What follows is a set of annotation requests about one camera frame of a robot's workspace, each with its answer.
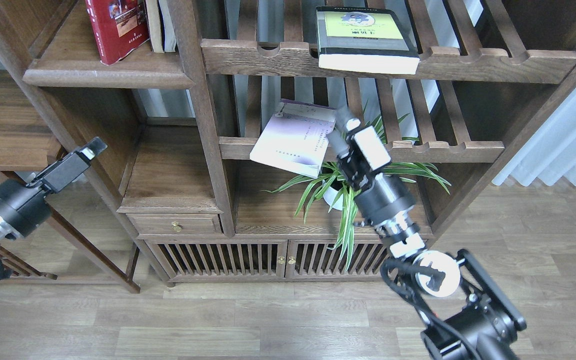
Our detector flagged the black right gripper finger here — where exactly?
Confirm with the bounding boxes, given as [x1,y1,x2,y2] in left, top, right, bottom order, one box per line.
[335,105,362,133]

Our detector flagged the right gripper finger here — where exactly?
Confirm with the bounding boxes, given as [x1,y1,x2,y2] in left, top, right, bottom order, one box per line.
[327,130,351,159]

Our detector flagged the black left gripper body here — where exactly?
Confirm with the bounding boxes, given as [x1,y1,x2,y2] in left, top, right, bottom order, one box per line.
[0,149,91,240]

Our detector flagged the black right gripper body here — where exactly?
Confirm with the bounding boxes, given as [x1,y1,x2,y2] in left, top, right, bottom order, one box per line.
[337,126,416,228]

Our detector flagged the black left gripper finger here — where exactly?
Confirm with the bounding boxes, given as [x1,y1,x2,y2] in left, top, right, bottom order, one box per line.
[80,137,108,162]

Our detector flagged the white and purple book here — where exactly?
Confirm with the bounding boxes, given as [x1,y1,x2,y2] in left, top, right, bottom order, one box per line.
[249,99,336,178]

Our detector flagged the red book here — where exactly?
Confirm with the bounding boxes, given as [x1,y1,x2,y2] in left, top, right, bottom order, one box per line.
[84,0,150,66]

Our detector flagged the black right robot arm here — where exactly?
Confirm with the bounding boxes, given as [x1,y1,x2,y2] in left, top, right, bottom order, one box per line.
[327,107,527,360]

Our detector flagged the upright cream books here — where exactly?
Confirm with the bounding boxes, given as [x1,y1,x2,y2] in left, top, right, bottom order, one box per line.
[145,0,178,53]

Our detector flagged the green spider plant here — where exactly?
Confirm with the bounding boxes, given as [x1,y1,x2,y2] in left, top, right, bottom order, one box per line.
[263,102,452,271]

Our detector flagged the white plant pot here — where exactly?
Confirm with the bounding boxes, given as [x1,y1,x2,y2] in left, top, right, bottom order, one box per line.
[323,180,345,212]

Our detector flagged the dark wooden bookshelf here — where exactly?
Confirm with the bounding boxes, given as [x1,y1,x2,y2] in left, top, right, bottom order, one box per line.
[0,0,576,285]

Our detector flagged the brass drawer knob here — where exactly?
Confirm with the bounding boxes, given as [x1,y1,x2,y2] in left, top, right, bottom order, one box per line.
[171,221,183,233]

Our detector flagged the brass cabinet door knobs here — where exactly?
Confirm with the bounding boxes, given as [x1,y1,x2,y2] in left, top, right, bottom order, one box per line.
[276,256,297,265]

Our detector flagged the white curtain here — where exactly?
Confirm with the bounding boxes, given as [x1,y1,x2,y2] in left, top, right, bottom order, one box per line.
[492,88,576,186]

